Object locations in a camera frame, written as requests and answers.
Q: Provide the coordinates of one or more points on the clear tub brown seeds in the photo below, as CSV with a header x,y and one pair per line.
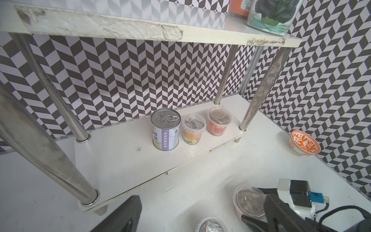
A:
x,y
211,224

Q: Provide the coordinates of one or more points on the red tub clear lid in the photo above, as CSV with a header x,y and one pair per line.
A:
x,y
240,8
249,201

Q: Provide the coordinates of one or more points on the orange patterned bowl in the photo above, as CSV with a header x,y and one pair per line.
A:
x,y
302,143

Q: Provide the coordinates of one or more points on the orange label small tub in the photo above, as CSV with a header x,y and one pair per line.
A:
x,y
193,127

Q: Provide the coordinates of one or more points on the white two-tier shelf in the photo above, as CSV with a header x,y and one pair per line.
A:
x,y
112,61

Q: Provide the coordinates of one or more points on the red label small tub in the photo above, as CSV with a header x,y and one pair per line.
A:
x,y
219,119

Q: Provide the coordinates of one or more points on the purple label tin can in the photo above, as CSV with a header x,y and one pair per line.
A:
x,y
166,128

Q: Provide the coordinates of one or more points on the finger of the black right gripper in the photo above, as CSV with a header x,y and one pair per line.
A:
x,y
269,191

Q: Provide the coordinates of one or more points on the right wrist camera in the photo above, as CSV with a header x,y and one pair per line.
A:
x,y
299,197

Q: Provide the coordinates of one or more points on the white lid green label jar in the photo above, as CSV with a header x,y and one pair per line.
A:
x,y
273,16

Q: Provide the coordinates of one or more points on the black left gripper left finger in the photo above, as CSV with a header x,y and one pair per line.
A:
x,y
124,219

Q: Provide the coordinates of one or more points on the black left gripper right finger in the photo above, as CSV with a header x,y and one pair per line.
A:
x,y
281,218

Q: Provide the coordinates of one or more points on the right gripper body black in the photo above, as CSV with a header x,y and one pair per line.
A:
x,y
257,225

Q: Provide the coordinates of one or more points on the aluminium corner post right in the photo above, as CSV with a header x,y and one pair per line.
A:
x,y
250,69

